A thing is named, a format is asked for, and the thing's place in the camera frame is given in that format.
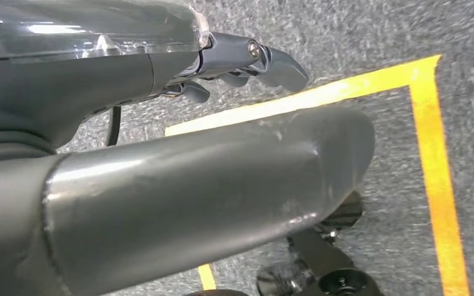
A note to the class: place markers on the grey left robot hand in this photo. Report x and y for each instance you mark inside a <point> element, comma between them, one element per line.
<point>179,196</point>

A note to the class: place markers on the yellow floor tape square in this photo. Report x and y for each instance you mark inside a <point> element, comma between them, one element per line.
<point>435,163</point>

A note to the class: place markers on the black robot foot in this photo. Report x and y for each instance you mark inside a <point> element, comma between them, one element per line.
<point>323,253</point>

